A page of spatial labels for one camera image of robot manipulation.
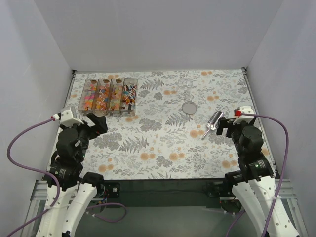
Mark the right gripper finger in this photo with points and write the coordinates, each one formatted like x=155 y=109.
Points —
x=219 y=129
x=226 y=121

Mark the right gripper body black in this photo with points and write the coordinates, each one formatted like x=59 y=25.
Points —
x=227 y=126

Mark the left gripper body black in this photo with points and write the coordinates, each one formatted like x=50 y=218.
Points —
x=91 y=127

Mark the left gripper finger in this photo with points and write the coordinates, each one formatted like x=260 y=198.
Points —
x=93 y=118
x=101 y=125

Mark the metal candy scoop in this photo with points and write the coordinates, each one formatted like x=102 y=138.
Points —
x=213 y=122

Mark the clear compartment candy box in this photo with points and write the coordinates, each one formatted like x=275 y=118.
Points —
x=113 y=97

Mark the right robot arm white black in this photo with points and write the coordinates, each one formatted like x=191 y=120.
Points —
x=254 y=184

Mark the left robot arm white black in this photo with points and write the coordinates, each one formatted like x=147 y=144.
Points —
x=68 y=195

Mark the round metal jar lid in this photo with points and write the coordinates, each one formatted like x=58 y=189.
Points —
x=189 y=107

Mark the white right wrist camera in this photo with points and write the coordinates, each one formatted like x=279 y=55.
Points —
x=243 y=113

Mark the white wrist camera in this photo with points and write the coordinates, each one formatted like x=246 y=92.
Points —
x=67 y=117
x=243 y=113

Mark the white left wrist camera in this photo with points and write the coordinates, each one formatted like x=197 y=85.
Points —
x=67 y=117

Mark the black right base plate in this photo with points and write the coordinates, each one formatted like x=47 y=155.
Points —
x=223 y=192

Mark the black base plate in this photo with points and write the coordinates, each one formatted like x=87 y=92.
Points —
x=106 y=192
x=223 y=192

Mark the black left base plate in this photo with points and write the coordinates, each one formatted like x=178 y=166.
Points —
x=106 y=192

